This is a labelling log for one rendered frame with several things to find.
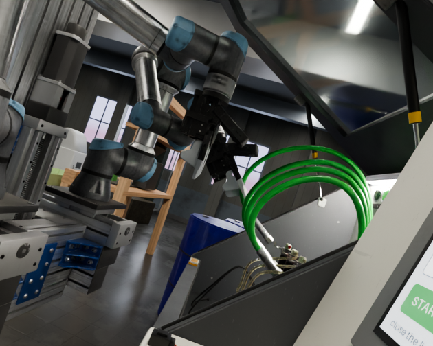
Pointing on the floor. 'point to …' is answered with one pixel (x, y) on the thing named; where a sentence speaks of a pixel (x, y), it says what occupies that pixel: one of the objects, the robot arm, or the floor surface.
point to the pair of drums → (200, 237)
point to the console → (382, 241)
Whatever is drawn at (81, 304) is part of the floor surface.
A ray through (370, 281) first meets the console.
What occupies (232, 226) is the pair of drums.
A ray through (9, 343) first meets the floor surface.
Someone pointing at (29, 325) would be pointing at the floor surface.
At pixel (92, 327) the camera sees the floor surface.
